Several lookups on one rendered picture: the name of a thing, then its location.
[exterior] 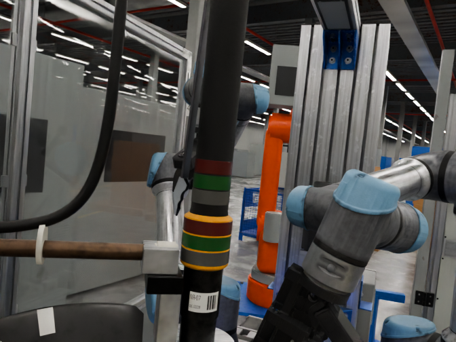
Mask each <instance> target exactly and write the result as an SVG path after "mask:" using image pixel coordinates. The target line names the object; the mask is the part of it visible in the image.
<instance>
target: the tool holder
mask: <svg viewBox="0 0 456 342"><path fill-rule="evenodd" d="M155 243H157V241H149V240H143V241H142V244H144V245H143V251H142V260H141V261H140V267H141V273H142V274H144V275H145V288H146V293H147V294H148V295H157V297H156V305H155V319H154V327H153V336H154V342H179V332H180V324H179V325H178V322H179V314H180V307H181V295H182V293H183V282H184V278H183V275H182V273H181V270H180V268H179V266H178V260H179V252H180V251H179V249H178V247H176V248H175V247H157V246H155ZM214 342H234V340H233V339H232V338H231V336H230V335H228V334H227V333H226V332H225V331H223V330H221V329H219V328H216V330H215V337H214Z"/></svg>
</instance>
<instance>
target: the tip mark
mask: <svg viewBox="0 0 456 342"><path fill-rule="evenodd" d="M37 316H38V322H39V333H40V336H42V335H48V334H51V333H55V325H54V312H53V307H49V308H45V309H38V310H37Z"/></svg>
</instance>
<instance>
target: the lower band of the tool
mask: <svg viewBox="0 0 456 342"><path fill-rule="evenodd" d="M185 217H186V218H188V219H191V220H195V221H202V222H209V223H228V222H231V221H232V220H233V219H232V218H231V217H230V216H229V215H228V216H223V217H213V216H201V215H197V214H192V213H190V212H187V213H185ZM183 231H184V230H183ZM184 232H185V233H187V234H189V235H194V236H198V237H203V238H226V237H229V236H231V235H226V236H218V237H215V236H204V235H196V234H192V233H188V232H186V231H184ZM182 247H183V248H186V249H188V250H192V251H196V252H204V253H222V252H227V251H229V249H228V250H225V251H220V252H206V251H200V250H193V249H190V248H187V247H185V246H183V245H182ZM180 261H181V263H182V264H183V265H184V266H186V267H188V268H191V269H196V270H201V271H218V270H222V269H224V268H226V266H228V264H226V265H223V266H219V267H202V266H197V265H191V264H188V263H186V262H184V261H182V260H181V259H180Z"/></svg>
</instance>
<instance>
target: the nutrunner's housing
mask: <svg viewBox="0 0 456 342"><path fill-rule="evenodd" d="M183 278H184V282H183V293H182V295H181V300H180V315H181V318H180V332H179V342H214V337H215V330H216V319H217V318H218V316H219V306H220V299H221V286H222V279H223V269H222V270H218V271H201V270H196V269H191V268H188V267H186V266H184V272H183Z"/></svg>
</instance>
